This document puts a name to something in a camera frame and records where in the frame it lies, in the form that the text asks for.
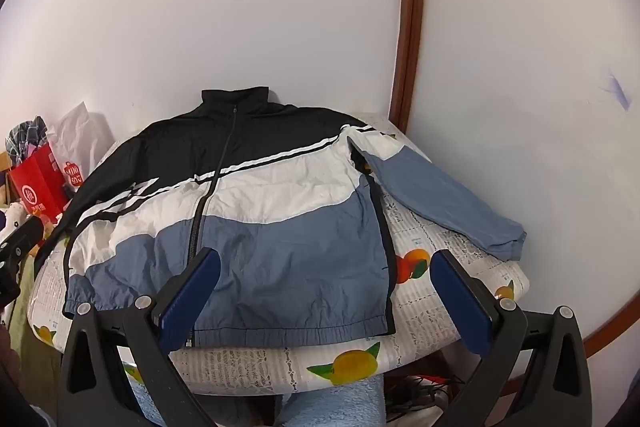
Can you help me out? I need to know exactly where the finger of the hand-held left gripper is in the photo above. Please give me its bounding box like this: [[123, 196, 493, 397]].
[[0, 216, 45, 260]]

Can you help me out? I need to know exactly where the brown wooden door frame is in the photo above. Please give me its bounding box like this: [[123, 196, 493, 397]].
[[389, 0, 640, 400]]

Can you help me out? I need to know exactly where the white plastic bag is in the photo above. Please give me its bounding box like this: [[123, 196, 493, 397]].
[[47, 102, 118, 192]]

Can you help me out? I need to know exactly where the green cloth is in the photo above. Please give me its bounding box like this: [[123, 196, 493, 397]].
[[7, 267, 62, 388]]

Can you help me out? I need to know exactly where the plaid cloth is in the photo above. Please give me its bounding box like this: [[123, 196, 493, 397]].
[[5, 117, 48, 168]]

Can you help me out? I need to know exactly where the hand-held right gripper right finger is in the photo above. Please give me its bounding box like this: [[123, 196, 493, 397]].
[[431, 250, 593, 427]]

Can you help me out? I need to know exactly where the red paper shopping bag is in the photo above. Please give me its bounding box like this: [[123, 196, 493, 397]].
[[9, 142, 73, 228]]

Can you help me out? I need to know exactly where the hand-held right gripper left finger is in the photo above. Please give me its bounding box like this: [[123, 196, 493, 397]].
[[59, 248, 221, 427]]

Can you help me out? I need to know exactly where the black white blue zip jacket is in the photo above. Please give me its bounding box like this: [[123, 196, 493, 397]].
[[34, 87, 528, 350]]

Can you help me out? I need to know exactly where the tangle of cables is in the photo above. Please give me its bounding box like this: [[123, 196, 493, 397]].
[[387, 374, 453, 415]]

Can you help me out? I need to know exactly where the fruit printed white tablecloth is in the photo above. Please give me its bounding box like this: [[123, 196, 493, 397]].
[[27, 109, 531, 395]]

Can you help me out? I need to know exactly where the white stuffed toy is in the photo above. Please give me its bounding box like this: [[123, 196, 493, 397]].
[[0, 202, 31, 239]]

